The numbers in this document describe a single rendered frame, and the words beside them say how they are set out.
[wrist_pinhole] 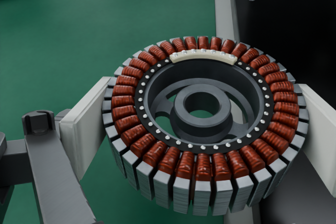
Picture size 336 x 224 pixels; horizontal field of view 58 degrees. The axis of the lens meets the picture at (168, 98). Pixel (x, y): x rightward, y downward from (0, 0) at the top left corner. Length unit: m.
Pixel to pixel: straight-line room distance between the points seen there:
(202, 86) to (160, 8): 0.22
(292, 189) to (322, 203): 0.02
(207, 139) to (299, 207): 0.08
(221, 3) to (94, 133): 0.29
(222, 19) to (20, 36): 0.24
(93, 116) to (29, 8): 0.30
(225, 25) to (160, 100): 0.20
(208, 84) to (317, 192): 0.10
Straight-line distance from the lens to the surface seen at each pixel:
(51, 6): 0.43
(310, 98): 0.18
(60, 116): 0.16
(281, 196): 0.22
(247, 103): 0.19
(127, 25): 0.37
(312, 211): 0.22
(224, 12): 0.39
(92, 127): 0.16
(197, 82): 0.20
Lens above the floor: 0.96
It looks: 49 degrees down
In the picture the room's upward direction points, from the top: 2 degrees counter-clockwise
